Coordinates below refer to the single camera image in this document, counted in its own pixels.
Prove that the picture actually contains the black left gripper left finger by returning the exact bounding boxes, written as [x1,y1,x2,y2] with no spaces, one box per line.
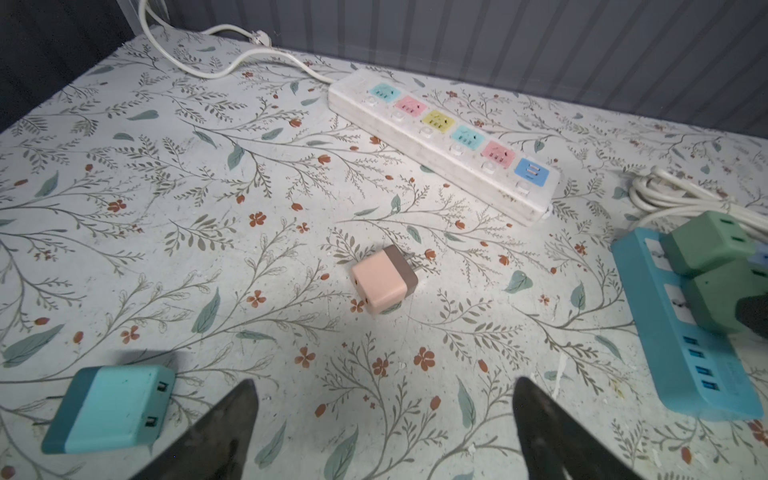
[133,379,259,479]

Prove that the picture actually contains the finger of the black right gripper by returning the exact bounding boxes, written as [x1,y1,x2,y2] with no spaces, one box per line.
[735,294,768,338]

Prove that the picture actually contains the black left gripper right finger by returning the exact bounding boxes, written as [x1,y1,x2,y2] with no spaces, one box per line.
[512,377,639,479]

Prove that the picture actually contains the green charger plug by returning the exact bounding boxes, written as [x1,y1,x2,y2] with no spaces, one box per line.
[660,211,756,277]
[682,259,767,335]

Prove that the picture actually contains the teal power strip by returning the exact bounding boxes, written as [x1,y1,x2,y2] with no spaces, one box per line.
[612,228,764,421]

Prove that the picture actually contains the pink charger plug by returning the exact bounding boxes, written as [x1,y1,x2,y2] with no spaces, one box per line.
[351,245,419,315]

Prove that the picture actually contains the white multicolour power strip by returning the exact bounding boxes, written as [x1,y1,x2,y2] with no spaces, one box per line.
[328,70,560,226]

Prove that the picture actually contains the white coiled power cable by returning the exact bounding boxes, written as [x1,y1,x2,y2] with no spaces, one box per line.
[627,167,768,241]

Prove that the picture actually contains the white power strip cord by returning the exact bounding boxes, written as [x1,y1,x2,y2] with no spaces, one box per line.
[137,0,337,85]

